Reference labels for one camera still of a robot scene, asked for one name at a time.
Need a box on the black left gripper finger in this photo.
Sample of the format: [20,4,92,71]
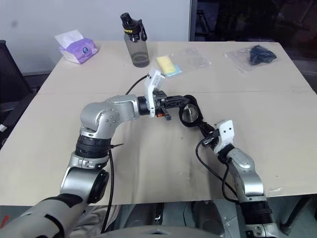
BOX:
[165,95,197,103]
[162,101,187,109]

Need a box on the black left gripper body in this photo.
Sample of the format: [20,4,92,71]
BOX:
[154,90,173,122]

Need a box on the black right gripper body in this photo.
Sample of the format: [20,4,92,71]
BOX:
[202,129,220,150]

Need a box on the metal cup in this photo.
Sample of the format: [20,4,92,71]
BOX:
[182,104,199,122]

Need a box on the black crumpled pouch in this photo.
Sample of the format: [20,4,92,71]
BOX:
[249,44,277,66]

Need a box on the yellow sponge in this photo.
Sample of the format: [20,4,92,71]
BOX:
[156,56,175,75]

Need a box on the empty clear plastic bag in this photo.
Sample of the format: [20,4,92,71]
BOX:
[170,47,213,72]

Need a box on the grey water bottle black lid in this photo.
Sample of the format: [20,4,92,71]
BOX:
[120,12,151,67]

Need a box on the purple tissue pack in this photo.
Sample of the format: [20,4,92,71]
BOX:
[54,29,100,65]

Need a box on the dark metal furniture leg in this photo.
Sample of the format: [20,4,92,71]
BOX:
[279,194,317,231]

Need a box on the beige cloth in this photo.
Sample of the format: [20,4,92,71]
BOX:
[73,205,122,238]

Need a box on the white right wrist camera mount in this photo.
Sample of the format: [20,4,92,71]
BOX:
[213,119,235,153]

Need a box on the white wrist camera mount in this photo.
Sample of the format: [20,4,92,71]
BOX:
[143,67,166,117]
[213,119,235,153]

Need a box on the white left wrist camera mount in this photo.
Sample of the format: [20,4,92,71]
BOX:
[143,67,166,117]

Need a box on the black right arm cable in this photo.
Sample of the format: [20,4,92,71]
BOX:
[195,140,245,204]

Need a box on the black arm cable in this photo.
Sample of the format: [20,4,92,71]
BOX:
[195,140,245,204]
[100,75,149,235]

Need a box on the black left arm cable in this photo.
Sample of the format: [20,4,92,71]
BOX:
[100,75,149,235]

